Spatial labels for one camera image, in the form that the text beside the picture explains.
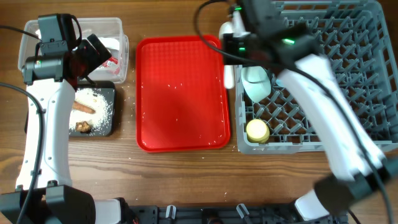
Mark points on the black tray bin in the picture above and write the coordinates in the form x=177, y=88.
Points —
x=56, y=99

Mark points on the red and white wrapper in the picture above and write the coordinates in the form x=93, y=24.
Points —
x=112, y=64

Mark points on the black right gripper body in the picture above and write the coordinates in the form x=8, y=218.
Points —
x=235, y=51

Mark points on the red serving tray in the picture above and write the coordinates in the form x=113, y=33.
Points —
x=181, y=103

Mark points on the brown food scrap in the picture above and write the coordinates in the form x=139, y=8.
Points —
x=83, y=127

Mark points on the clear plastic bin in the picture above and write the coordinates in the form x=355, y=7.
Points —
x=109, y=30

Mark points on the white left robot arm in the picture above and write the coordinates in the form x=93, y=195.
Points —
x=44, y=191

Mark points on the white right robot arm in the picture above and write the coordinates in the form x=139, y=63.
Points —
x=358, y=167

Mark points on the white plastic spoon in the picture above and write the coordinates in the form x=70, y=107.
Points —
x=229, y=76

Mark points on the white rice pile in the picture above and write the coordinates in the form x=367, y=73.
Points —
x=102, y=101

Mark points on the grey dishwasher rack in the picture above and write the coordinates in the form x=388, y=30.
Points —
x=354, y=36

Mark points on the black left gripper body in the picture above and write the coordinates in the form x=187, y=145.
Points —
x=89, y=58

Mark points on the yellow plastic cup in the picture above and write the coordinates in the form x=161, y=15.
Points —
x=257, y=131

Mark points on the light green bowl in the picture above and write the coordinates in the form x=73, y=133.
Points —
x=256, y=83

